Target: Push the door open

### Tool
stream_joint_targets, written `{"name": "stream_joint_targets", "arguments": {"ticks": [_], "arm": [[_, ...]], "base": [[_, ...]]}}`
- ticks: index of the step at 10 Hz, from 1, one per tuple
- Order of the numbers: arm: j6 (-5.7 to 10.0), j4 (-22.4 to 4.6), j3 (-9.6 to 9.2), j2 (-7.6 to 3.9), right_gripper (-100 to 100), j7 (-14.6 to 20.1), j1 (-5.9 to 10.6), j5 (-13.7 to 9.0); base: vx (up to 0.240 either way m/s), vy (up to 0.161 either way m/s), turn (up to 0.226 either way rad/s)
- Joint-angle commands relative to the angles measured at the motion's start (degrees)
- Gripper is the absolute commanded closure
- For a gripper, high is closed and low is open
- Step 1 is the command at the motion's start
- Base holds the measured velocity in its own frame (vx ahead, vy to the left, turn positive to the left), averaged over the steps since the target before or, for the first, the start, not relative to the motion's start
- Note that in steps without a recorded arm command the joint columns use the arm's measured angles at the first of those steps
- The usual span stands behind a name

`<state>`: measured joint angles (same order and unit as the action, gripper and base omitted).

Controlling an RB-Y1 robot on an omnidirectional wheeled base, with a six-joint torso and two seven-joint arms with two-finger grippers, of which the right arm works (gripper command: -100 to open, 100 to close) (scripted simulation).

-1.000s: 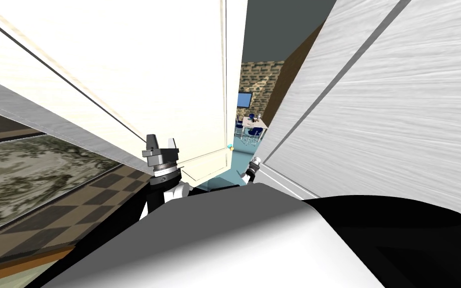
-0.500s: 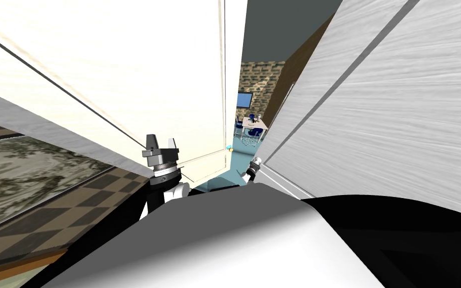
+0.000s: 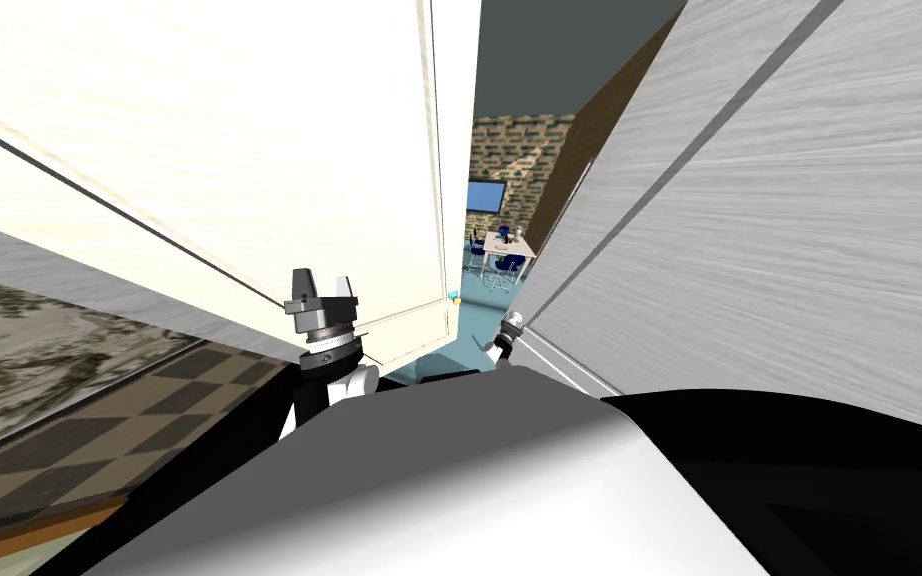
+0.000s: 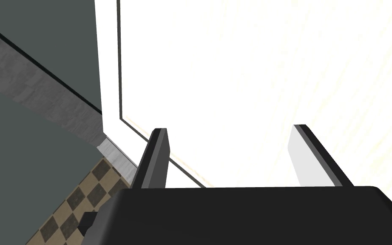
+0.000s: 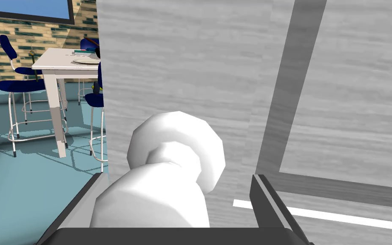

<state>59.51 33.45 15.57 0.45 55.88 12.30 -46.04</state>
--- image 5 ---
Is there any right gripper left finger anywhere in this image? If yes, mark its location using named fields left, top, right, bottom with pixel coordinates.
left=35, top=172, right=110, bottom=245

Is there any white table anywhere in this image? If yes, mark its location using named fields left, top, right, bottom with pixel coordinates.
left=31, top=47, right=102, bottom=159

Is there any grey door leaf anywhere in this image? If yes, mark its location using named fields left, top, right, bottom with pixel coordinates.
left=95, top=0, right=392, bottom=245

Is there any dark framed window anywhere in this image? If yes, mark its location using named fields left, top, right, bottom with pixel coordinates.
left=0, top=0, right=76, bottom=26

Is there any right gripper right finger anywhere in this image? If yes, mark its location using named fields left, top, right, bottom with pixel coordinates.
left=249, top=174, right=314, bottom=245

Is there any white door knob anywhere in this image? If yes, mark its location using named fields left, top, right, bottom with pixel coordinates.
left=89, top=111, right=226, bottom=228

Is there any blue chair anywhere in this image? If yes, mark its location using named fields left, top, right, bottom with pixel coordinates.
left=77, top=37, right=100, bottom=106
left=0, top=34, right=68, bottom=125
left=84, top=61, right=109, bottom=174
left=0, top=37, right=69, bottom=158

